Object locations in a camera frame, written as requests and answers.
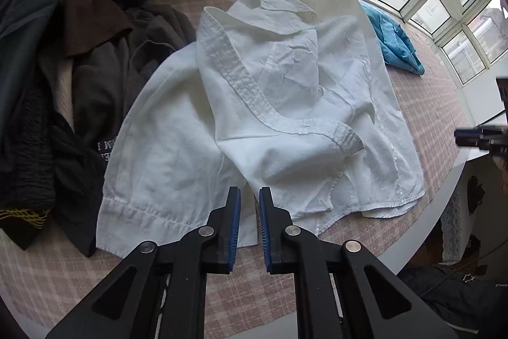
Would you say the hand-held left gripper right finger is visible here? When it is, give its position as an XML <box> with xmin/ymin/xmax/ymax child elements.
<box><xmin>259</xmin><ymin>186</ymin><xmax>461</xmax><ymax>339</ymax></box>

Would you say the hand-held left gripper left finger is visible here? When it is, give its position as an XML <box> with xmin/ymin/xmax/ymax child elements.
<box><xmin>45</xmin><ymin>186</ymin><xmax>242</xmax><ymax>339</ymax></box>

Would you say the white shirt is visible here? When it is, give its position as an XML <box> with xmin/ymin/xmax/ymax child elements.
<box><xmin>95</xmin><ymin>0</ymin><xmax>425</xmax><ymax>258</ymax></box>

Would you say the pink checked blanket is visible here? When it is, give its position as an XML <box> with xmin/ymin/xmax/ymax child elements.
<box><xmin>0</xmin><ymin>0</ymin><xmax>473</xmax><ymax>339</ymax></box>

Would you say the white lace cloth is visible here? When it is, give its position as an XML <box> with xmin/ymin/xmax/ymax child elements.
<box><xmin>440</xmin><ymin>192</ymin><xmax>463</xmax><ymax>266</ymax></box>

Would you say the blue garment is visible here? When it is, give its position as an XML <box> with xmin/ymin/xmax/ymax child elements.
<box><xmin>359</xmin><ymin>1</ymin><xmax>424</xmax><ymax>76</ymax></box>

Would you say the person's dark jacket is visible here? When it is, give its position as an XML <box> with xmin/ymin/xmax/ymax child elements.
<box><xmin>399</xmin><ymin>263</ymin><xmax>508</xmax><ymax>339</ymax></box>

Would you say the dark grey printed garment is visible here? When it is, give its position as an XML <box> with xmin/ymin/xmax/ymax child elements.
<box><xmin>50</xmin><ymin>3</ymin><xmax>196</xmax><ymax>258</ymax></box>

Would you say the black garment with yellow stripes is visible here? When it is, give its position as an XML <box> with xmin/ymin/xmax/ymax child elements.
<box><xmin>0</xmin><ymin>85</ymin><xmax>58</xmax><ymax>250</ymax></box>

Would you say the beige garment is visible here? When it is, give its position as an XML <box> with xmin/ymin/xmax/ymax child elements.
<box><xmin>37</xmin><ymin>55</ymin><xmax>76</xmax><ymax>129</ymax></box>

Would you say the brown garment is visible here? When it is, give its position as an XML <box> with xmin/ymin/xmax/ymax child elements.
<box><xmin>63</xmin><ymin>0</ymin><xmax>133</xmax><ymax>59</ymax></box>

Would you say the dark teal garment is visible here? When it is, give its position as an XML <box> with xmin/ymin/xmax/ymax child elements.
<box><xmin>0</xmin><ymin>0</ymin><xmax>120</xmax><ymax>149</ymax></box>

